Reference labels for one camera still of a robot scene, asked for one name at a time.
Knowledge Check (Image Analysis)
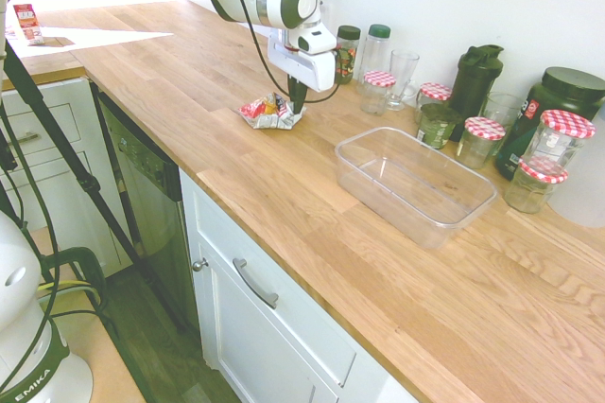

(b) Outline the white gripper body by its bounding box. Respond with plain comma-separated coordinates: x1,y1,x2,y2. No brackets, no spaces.
267,24,339,94

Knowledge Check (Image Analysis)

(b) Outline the red silver chip bag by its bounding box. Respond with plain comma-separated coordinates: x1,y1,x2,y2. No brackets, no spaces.
237,92,307,131

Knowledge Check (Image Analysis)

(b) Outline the clear plastic rectangular container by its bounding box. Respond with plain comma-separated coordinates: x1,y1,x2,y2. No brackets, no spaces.
334,126,499,251

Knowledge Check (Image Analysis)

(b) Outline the spice jar dark green lid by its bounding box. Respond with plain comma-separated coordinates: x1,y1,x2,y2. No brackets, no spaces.
334,25,362,85

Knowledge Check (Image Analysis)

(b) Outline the glass jar red checked lid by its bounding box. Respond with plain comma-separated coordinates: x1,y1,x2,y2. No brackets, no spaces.
415,81,454,125
455,115,508,170
360,70,397,116
502,156,569,215
521,109,597,173

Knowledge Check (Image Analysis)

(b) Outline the clear bottle green lid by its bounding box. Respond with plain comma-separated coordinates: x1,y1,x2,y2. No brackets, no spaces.
355,23,392,96

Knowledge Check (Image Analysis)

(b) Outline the small dark green cup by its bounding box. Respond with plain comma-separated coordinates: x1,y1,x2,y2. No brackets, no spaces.
416,102,463,150

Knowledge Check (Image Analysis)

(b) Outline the dark green shaker bottle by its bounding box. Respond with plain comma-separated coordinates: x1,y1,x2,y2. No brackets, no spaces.
446,44,506,143

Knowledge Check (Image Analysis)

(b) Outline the dark dishwasher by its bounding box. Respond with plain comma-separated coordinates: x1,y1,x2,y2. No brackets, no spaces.
91,84,202,328

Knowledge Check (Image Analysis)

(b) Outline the clear drinking glass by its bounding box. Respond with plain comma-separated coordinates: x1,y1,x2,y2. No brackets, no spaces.
481,91,525,139

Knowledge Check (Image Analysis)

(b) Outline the white drawer cabinet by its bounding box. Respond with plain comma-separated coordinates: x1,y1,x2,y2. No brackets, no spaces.
0,75,137,280

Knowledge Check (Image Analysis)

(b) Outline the dark green protein tub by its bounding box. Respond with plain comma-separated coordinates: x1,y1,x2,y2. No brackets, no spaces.
493,66,605,183

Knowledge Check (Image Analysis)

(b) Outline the small red packet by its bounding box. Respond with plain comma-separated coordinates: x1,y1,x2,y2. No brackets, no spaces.
12,2,46,47

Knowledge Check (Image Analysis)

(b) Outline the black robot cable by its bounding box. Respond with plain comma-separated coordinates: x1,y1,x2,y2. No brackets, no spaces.
169,0,342,105

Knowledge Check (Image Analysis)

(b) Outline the tall glass with handle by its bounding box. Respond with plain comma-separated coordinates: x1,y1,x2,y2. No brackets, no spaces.
386,48,421,113

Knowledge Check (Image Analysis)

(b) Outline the silver drawer handle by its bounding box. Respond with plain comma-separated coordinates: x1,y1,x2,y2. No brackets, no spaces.
6,131,43,146
232,257,281,310

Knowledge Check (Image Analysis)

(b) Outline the black camera stand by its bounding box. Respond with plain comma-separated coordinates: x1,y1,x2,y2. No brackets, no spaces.
0,43,190,334

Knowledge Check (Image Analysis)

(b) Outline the white drawer with handle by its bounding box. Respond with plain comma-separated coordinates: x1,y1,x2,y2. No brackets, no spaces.
178,167,420,403

